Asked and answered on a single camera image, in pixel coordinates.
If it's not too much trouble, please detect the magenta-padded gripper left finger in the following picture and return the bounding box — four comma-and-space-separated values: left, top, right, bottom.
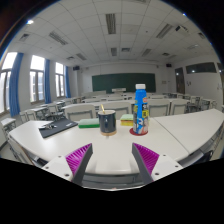
41, 143, 94, 187

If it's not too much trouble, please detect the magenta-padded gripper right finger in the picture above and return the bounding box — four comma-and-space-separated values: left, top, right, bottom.
131, 142, 184, 186

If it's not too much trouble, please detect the blue drink bottle white cap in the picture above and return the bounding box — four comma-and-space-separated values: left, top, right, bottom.
132, 83, 149, 135

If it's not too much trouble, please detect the flat round red coaster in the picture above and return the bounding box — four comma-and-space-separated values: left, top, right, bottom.
129, 126, 149, 137

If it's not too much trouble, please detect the black flat pad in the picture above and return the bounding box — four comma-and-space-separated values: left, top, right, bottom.
38, 118, 79, 139

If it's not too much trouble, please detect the green and yellow block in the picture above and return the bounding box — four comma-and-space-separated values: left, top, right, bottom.
120, 113, 135, 127

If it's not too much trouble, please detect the bunch of keys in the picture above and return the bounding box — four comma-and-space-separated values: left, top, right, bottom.
38, 121, 56, 130

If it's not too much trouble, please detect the dark blue cup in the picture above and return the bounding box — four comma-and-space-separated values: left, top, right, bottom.
97, 109, 118, 137

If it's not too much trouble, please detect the group of white classroom chairs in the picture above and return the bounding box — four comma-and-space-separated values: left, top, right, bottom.
18, 89, 224, 123

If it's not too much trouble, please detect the group of white classroom desks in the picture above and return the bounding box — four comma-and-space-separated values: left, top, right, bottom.
0, 89, 218, 131

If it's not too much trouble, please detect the blue curtain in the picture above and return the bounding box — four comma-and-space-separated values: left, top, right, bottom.
44, 58, 52, 104
8, 52, 25, 118
64, 65, 72, 99

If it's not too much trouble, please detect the green chalkboard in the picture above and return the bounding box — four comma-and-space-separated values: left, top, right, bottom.
91, 72, 157, 94

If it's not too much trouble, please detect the tall bright window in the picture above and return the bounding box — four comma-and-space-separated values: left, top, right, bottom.
29, 54, 46, 103
0, 51, 18, 114
54, 62, 66, 98

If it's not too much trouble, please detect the dark wooden door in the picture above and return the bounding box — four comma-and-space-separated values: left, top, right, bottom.
174, 67, 185, 95
218, 63, 224, 94

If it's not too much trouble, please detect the ceiling projector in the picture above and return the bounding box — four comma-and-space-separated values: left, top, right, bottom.
175, 24, 189, 34

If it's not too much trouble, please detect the group of ceiling lights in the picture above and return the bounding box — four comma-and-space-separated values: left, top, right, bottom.
26, 0, 208, 63

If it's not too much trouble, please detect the dark long wall window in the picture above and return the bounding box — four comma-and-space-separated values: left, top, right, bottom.
185, 61, 218, 75

